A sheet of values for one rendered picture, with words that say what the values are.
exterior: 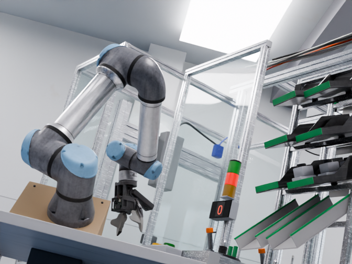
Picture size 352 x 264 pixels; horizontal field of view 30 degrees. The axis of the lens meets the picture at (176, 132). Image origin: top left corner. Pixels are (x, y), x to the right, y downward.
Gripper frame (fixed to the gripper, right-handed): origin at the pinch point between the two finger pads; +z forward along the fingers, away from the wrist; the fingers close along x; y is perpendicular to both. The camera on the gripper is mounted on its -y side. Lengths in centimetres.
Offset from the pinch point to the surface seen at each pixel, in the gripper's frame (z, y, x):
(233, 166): -28.1, -31.6, 25.2
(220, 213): -9.1, -27.2, 21.7
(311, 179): -8, -1, 85
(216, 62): -88, -50, -2
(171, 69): -92, -48, -32
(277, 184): -9, -3, 70
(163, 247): 9.1, 12.9, 34.3
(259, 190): -9, -6, 60
